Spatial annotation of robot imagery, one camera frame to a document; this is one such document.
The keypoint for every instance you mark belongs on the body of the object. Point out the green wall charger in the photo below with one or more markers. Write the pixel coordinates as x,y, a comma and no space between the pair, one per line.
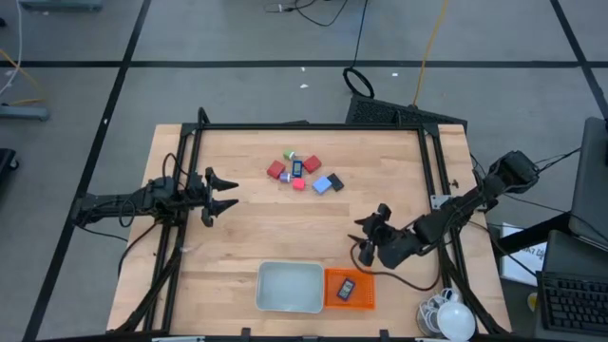
288,155

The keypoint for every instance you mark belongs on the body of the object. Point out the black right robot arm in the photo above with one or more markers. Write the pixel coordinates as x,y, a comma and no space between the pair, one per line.
475,199

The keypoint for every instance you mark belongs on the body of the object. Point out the grey floor base bar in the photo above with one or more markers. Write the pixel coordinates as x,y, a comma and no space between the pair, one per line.
62,5
24,112

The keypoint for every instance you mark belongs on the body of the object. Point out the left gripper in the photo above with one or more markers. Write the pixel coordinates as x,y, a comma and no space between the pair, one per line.
195,194

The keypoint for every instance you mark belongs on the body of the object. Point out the blue LCD timer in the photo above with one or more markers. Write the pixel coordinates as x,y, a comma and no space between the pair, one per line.
297,168

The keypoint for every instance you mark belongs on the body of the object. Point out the black perforated computer case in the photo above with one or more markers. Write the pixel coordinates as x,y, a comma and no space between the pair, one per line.
380,111

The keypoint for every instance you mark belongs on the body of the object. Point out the red wall charger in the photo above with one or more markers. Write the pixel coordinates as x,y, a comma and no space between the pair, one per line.
312,164
275,169

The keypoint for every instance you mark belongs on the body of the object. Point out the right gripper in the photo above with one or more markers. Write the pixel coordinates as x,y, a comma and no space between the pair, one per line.
394,247

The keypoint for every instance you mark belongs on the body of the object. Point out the orange slotted plastic basket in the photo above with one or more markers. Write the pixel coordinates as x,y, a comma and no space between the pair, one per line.
363,290

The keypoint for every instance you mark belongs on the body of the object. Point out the dark navy LCD timer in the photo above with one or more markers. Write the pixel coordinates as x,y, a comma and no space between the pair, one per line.
346,289

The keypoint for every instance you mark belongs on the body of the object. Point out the black floor object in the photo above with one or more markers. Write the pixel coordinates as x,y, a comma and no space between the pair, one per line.
5,164

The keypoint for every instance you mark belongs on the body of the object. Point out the yellow round object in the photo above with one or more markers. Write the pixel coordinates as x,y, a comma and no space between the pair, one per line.
532,301

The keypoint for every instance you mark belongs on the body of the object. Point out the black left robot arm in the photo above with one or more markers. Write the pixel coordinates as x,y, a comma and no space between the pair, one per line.
109,204

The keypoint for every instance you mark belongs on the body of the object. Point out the silver mounting bracket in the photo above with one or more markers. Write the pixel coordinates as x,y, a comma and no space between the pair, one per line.
438,202

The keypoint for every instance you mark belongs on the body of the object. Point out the white paper sheet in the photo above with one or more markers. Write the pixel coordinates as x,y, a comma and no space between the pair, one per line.
522,266

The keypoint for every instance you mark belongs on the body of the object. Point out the black laptop with keyboard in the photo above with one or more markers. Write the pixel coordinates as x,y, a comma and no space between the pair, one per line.
575,299

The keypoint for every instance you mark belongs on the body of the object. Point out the white plastic bin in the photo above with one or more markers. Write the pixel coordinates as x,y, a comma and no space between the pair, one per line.
290,287

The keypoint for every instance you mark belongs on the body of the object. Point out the black aluminium table frame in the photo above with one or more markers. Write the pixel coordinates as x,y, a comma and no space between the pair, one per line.
309,127

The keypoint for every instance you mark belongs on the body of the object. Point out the purple wall charger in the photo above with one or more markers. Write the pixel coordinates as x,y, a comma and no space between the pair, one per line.
285,177

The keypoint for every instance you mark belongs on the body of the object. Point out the pink wall charger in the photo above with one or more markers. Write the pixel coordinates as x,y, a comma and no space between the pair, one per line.
298,184

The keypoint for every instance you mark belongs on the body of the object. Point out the black desk bar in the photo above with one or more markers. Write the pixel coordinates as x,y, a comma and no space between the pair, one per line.
527,236

